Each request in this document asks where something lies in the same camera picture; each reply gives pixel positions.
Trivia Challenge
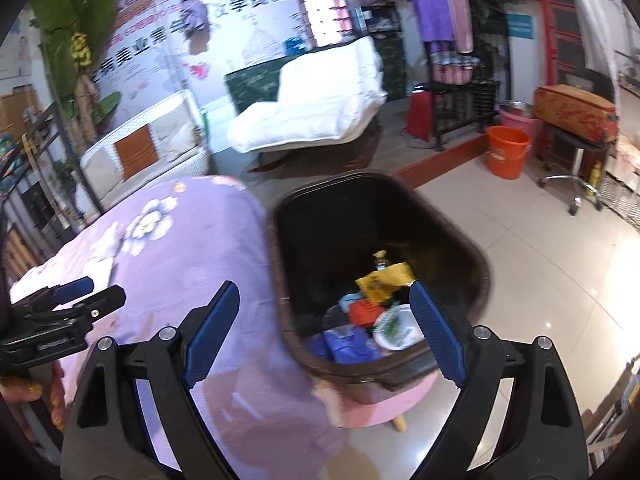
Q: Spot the purple floral bedsheet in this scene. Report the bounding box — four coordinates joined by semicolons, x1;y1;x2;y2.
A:
10;175;351;480

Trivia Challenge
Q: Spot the white wire crate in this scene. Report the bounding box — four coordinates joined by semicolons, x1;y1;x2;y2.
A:
597;175;640;233

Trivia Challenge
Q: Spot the orange plastic bucket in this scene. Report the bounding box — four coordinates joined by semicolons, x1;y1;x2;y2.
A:
485;126;532;180

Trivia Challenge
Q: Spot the blue wall sign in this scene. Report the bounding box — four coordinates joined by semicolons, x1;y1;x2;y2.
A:
507;12;537;40

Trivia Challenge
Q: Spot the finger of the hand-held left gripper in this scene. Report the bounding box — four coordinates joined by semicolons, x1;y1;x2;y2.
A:
27;285;127;333
12;276;96;312

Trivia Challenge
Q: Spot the metal basin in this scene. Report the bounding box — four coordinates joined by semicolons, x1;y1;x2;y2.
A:
497;100;536;116

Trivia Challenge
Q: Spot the red telephone booth cabinet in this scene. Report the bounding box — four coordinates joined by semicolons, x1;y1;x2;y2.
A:
291;0;353;51

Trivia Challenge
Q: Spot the purple plastic packet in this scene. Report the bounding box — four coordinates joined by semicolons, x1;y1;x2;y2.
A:
305;327;386;365

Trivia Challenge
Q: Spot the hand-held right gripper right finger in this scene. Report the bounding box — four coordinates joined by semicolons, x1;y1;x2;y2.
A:
409;280;585;480

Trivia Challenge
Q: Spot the green patterned cabinet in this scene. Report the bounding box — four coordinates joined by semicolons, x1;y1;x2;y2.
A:
225;35;408;116

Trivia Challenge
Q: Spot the white wicker swing sofa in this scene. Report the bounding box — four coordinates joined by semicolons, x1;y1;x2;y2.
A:
75;91;211;211

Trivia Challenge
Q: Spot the orange foam fruit net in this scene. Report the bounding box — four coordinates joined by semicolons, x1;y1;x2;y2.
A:
347;299;386;328

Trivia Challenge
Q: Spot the red wooden frame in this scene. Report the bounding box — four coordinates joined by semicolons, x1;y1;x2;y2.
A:
529;0;591;86

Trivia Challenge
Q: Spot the blue paper cup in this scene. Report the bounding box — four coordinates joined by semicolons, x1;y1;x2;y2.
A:
372;304;426;350

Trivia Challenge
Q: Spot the yellow foam fruit net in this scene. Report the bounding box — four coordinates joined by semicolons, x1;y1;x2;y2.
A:
355;262;416;306

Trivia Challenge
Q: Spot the dark brown trash bin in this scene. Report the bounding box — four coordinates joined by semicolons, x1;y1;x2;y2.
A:
267;171;493;393

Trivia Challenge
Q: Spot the white lounge chair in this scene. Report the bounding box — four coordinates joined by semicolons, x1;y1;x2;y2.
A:
227;36;388;155

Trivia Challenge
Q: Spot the printed wall mural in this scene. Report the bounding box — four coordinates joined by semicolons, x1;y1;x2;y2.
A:
100;0;311;111

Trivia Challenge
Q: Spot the red floral cushioned stool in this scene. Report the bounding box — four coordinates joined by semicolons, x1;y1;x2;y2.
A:
532;85;617;216

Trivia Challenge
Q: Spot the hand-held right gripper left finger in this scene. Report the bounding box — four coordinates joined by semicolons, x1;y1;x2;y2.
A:
60;280;241;480

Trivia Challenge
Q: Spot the pink round stool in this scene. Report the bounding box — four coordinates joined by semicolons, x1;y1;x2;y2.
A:
312;375;438;433

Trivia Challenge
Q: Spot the person's left hand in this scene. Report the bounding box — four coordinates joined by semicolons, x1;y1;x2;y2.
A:
0;360;68;433

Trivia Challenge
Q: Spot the purple towel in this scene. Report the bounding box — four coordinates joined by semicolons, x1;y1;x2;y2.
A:
409;0;455;43

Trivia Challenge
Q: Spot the orange cushion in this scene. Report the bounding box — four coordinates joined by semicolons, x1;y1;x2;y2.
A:
114;125;160;180

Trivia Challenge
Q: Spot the artificial banana tree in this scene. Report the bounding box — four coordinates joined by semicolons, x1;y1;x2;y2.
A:
30;0;141;141

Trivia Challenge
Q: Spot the pink plastic basin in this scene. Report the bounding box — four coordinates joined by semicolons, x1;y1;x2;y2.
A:
497;107;541;133

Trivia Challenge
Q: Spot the black metal bed frame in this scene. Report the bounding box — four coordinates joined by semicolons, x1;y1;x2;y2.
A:
0;102;101;281

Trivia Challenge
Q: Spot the pink towel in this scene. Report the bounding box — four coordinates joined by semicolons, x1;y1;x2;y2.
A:
445;0;473;55

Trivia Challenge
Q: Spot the black metal rack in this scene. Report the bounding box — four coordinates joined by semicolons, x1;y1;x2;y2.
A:
422;10;511;152

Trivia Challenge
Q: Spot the cream cushion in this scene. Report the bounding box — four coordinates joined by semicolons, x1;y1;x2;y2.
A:
157;105;198;161

